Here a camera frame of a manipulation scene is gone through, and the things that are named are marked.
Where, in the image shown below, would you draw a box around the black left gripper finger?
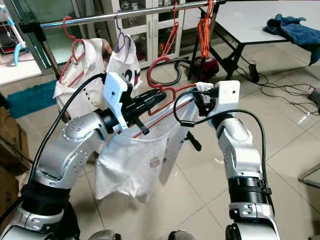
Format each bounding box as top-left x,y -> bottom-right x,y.
139,89 -> 168,103
142,98 -> 167,115

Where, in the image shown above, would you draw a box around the dark red plastic hanger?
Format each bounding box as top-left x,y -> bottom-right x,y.
57,16 -> 88,86
129,55 -> 202,139

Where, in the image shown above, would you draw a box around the sheer white t-shirt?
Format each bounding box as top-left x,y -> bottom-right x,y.
95,90 -> 204,202

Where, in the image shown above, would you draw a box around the thin red hanger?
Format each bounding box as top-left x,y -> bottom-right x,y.
161,1 -> 181,58

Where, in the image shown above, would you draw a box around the purple plastic hanger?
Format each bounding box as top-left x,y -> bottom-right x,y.
113,10 -> 132,54

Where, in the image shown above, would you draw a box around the red vacuum cleaner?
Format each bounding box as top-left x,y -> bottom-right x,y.
192,55 -> 221,77

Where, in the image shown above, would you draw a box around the black power adapter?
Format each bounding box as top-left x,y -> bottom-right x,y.
246,62 -> 261,84

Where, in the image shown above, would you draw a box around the plain white hung garment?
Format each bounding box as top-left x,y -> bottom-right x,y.
52,38 -> 113,108

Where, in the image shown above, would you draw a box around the bunch of orange hangers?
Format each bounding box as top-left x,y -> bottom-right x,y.
196,0 -> 214,62

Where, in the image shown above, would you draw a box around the white table black legs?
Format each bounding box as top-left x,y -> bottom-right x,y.
190,0 -> 320,82

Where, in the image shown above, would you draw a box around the teal floor rug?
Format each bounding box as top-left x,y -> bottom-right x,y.
7,80 -> 62,120

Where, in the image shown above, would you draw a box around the white blue handheld steamer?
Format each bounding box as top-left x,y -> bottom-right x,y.
2,5 -> 28,67

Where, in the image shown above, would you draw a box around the grey robot left leg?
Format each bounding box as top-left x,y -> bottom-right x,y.
87,229 -> 121,240

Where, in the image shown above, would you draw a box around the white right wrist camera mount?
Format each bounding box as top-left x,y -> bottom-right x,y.
211,80 -> 242,119

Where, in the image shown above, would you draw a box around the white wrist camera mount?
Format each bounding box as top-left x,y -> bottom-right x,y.
211,80 -> 242,119
102,71 -> 134,136

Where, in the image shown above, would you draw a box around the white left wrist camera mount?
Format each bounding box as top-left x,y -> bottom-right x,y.
102,71 -> 134,136

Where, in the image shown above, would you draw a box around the grey vacuum hose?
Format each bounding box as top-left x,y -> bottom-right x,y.
147,57 -> 184,87

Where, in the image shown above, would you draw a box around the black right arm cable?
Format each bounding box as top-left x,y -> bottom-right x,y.
173,92 -> 267,183

